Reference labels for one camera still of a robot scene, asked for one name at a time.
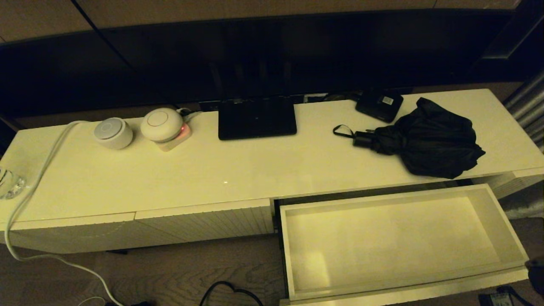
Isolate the white ribbed drawer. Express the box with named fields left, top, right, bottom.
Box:
left=274, top=184, right=530, bottom=306

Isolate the black umbrella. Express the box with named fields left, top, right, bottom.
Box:
left=333, top=97, right=486, bottom=179

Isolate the white TV cabinet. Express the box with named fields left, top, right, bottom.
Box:
left=0, top=88, right=544, bottom=255

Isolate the narrow white ribbed cabinet front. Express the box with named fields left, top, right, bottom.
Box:
left=472, top=167, right=544, bottom=200

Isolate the grey curtain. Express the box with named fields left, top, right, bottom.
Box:
left=501, top=70, right=544, bottom=153

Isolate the black set-top box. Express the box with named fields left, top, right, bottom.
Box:
left=355, top=89, right=404, bottom=123

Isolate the black flat television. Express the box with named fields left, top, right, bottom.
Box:
left=0, top=11, right=544, bottom=117

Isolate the white round dome device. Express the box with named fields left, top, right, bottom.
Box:
left=141, top=108, right=184, bottom=143

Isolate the white speaker grey top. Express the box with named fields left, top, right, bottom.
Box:
left=94, top=118, right=134, bottom=150

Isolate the clear glass cup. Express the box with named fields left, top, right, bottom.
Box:
left=0, top=166, right=27, bottom=199

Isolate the black floor cable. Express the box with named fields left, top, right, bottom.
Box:
left=199, top=281, right=264, bottom=306

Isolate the black TV base plate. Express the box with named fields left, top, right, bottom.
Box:
left=218, top=97, right=297, bottom=141

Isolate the white power strip red switch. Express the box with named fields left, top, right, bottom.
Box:
left=155, top=123, right=193, bottom=152

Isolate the thick white power cable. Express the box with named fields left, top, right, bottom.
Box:
left=4, top=121, right=124, bottom=306

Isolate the thin black wall cable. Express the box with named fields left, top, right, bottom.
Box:
left=71, top=0, right=181, bottom=109

